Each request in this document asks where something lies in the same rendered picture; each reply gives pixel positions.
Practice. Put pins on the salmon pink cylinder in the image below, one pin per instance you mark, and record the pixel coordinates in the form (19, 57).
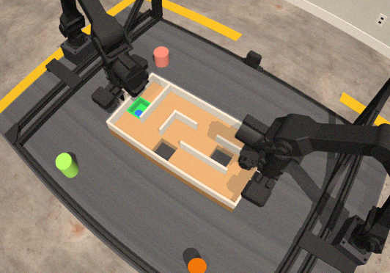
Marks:
(161, 56)

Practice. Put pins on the wooden maze board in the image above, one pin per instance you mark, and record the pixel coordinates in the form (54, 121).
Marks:
(186, 136)

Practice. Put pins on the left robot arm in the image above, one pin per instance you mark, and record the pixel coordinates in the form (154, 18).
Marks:
(300, 135)

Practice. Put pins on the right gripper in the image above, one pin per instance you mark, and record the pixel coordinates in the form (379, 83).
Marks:
(103, 97)

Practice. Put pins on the orange cylinder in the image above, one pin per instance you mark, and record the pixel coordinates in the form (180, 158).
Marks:
(197, 265)

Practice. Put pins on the lime green cylinder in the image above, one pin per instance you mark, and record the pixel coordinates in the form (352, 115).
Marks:
(67, 165)

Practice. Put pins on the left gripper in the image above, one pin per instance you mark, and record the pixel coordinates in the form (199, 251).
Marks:
(258, 192)

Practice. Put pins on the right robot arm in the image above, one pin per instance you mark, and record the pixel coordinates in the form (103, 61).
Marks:
(106, 34)

